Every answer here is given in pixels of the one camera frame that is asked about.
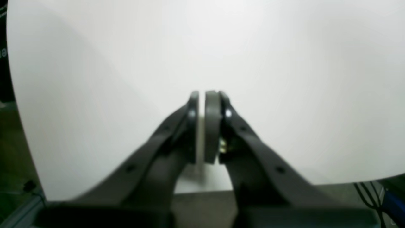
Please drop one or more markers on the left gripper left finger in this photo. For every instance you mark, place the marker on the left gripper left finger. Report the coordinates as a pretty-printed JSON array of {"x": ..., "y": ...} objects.
[{"x": 138, "y": 194}]

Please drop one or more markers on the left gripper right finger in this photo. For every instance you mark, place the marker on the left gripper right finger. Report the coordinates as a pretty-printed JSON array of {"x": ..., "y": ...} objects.
[{"x": 269, "y": 192}]

